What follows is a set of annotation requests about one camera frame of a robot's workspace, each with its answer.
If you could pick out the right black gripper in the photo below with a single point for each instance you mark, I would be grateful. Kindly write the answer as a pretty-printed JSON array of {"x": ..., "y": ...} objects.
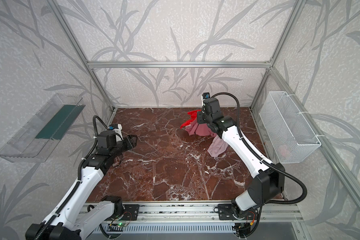
[{"x": 201, "y": 117}]

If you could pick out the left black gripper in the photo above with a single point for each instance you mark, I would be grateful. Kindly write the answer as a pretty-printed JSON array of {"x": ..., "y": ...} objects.
[{"x": 127, "y": 142}]

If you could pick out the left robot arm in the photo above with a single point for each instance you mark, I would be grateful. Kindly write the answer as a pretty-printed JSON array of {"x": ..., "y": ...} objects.
[{"x": 90, "y": 172}]

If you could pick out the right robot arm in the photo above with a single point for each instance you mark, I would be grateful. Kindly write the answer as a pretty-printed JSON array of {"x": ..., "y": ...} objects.
[{"x": 268, "y": 178}]

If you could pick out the red cloth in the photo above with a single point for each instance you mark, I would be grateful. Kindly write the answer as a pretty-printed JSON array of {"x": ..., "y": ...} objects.
[{"x": 192, "y": 117}]

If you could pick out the light pink cloth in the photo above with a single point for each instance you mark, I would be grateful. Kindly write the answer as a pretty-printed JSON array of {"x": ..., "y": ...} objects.
[{"x": 217, "y": 147}]

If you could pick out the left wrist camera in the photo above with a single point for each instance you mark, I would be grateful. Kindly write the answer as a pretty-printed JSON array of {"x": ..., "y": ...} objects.
[{"x": 117, "y": 128}]

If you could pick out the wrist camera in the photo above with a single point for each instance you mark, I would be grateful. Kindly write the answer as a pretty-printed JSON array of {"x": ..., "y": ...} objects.
[
  {"x": 205, "y": 96},
  {"x": 117, "y": 128}
]

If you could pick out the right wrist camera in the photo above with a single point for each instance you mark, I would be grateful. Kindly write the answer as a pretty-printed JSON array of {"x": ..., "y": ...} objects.
[{"x": 205, "y": 96}]

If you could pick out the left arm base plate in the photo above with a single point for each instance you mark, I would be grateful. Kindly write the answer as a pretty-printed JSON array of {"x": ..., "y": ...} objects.
[{"x": 130, "y": 213}]

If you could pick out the clear plastic wall bin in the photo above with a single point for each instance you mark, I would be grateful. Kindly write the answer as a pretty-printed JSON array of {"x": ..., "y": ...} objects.
[{"x": 38, "y": 138}]

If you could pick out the aluminium front rail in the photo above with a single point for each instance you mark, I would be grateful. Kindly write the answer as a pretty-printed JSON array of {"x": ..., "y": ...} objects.
[{"x": 167, "y": 212}]

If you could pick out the white wire mesh basket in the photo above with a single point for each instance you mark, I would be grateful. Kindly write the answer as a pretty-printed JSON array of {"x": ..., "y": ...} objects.
[{"x": 290, "y": 134}]

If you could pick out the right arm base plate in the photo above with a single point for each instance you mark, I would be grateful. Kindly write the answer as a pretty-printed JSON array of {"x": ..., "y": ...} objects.
[{"x": 226, "y": 212}]

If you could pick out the aluminium cage frame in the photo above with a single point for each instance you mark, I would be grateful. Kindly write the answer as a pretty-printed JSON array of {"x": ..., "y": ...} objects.
[{"x": 348, "y": 180}]

